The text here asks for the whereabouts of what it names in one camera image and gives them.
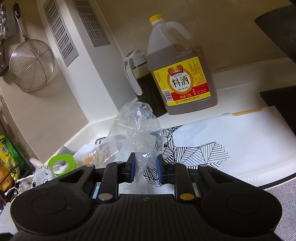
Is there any clear plastic bag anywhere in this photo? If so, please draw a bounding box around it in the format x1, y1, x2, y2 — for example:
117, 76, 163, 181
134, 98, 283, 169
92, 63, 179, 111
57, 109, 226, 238
95, 101, 164, 194

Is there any green plastic ring tag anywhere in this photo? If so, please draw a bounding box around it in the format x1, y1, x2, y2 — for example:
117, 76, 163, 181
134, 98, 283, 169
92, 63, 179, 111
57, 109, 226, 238
48, 154, 76, 177

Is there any white cartoon printed wrapper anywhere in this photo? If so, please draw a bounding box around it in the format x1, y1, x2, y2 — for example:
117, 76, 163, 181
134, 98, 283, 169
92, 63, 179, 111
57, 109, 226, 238
18, 166, 56, 193

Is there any white patterned cutting board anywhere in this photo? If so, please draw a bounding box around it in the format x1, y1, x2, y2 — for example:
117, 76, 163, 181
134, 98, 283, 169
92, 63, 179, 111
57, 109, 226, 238
94, 105, 296, 188

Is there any cooking wine jug yellow cap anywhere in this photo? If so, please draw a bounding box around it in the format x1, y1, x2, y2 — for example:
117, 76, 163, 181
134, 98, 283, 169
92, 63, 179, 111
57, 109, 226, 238
147, 14, 218, 115

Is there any dark soy sauce bottle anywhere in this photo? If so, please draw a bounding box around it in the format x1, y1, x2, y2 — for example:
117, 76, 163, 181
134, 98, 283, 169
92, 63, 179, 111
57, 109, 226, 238
124, 50, 167, 117

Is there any grey textured mat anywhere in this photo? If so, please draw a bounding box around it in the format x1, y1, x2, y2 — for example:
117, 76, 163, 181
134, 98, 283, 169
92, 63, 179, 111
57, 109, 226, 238
265, 178, 296, 240

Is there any black stove top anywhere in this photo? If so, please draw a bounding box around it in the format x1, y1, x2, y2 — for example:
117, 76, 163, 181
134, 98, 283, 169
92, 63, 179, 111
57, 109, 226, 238
260, 85, 296, 134

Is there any grey vent grille right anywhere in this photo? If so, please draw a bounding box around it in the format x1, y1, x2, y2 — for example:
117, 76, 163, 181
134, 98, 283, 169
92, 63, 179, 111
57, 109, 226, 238
73, 0, 110, 47

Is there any grey vent grille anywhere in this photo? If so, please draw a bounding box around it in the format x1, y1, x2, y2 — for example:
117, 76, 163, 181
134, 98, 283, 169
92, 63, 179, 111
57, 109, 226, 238
43, 0, 79, 67
73, 0, 110, 47

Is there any metal mesh strainer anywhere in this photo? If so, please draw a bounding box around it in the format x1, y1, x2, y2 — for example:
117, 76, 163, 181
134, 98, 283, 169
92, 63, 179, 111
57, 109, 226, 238
9, 3, 55, 91

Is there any grey vent grille left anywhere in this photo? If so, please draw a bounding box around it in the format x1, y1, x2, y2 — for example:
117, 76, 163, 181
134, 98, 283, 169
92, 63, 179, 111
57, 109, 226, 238
43, 0, 79, 67

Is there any black range hood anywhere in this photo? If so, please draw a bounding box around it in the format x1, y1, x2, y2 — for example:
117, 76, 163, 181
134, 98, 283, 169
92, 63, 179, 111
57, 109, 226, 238
254, 4, 295, 63

